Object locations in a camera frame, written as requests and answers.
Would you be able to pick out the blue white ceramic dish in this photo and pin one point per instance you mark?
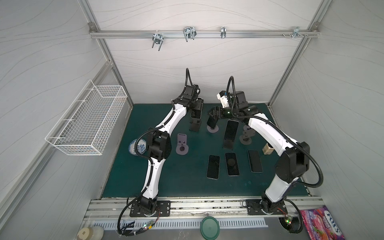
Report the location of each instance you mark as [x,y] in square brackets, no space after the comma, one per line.
[140,148]

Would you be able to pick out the pink candy bag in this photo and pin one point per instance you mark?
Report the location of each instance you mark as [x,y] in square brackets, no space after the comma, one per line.
[320,224]

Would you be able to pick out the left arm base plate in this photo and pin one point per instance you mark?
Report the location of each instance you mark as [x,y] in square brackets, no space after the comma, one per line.
[163,208]

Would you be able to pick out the metal hook clamp right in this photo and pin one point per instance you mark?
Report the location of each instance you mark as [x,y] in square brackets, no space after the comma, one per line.
[295,34]

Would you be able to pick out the black phone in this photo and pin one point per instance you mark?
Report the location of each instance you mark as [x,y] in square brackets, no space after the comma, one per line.
[196,114]
[212,122]

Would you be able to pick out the small jar black lid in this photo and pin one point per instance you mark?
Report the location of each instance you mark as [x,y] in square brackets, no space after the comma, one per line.
[268,149]

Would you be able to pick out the metal hook clamp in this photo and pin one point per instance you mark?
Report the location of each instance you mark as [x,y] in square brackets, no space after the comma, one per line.
[189,33]
[158,39]
[295,34]

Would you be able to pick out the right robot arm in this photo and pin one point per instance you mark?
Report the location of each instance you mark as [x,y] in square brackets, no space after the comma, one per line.
[294,157]

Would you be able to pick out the black stand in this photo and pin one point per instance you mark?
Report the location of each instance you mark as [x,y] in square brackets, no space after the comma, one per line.
[228,144]
[195,125]

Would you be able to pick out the aluminium crossbar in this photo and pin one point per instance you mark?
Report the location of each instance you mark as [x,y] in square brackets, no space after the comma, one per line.
[201,34]

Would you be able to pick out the black stand back left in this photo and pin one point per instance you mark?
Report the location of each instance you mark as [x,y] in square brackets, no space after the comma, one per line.
[195,125]

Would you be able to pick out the green round lid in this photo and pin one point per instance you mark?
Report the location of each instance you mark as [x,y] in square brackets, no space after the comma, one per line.
[209,228]

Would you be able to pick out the green table mat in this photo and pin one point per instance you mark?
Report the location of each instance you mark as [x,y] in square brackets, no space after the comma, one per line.
[186,176]

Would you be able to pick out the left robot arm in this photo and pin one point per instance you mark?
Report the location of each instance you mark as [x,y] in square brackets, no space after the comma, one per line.
[155,146]

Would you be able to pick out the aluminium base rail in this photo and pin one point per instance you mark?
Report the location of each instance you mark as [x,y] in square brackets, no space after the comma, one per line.
[187,213]

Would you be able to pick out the metal hook clamp middle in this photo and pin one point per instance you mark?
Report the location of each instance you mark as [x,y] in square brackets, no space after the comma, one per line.
[189,33]

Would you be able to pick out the black stand right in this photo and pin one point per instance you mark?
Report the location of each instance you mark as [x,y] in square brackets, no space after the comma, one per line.
[228,144]

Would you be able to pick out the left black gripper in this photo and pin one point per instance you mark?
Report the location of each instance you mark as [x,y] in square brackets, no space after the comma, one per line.
[200,104]

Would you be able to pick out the cracked phone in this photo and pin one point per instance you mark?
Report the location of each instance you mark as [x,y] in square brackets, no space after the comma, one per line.
[232,164]

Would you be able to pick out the metal ring clamp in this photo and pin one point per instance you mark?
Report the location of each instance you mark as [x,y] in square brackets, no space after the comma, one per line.
[223,32]

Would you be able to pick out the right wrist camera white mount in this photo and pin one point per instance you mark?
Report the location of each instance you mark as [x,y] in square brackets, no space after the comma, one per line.
[223,98]

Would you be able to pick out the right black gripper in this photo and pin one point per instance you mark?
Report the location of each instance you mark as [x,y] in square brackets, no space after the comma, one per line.
[215,112]

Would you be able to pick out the metal hook clamp left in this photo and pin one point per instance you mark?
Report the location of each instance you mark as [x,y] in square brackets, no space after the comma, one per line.
[158,39]

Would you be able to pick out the green-edged phone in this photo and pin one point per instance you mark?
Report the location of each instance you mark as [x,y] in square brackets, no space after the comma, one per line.
[255,161]
[213,169]

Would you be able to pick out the white wire basket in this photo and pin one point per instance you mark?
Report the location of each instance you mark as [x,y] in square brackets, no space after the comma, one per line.
[85,127]

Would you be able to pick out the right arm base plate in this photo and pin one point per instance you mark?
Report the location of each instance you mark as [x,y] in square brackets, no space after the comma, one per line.
[253,207]

